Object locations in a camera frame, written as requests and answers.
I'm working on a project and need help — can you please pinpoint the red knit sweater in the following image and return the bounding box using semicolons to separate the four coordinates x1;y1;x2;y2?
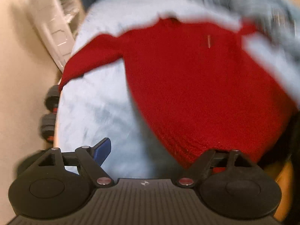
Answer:
59;18;298;167

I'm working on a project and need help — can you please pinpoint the light blue bed sheet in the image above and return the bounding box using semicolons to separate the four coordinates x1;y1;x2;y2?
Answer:
54;0;300;180

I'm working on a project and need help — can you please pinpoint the black dumbbell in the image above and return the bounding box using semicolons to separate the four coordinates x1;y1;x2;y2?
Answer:
40;85;60;145

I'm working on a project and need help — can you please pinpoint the black backpack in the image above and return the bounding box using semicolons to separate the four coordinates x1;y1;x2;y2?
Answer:
15;149;47;177

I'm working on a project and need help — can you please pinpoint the white shelf unit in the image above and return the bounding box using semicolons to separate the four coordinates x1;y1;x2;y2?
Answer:
57;0;86;38

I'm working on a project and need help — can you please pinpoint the grey-blue fleece blanket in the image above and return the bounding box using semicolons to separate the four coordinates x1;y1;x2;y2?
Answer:
186;0;300;62

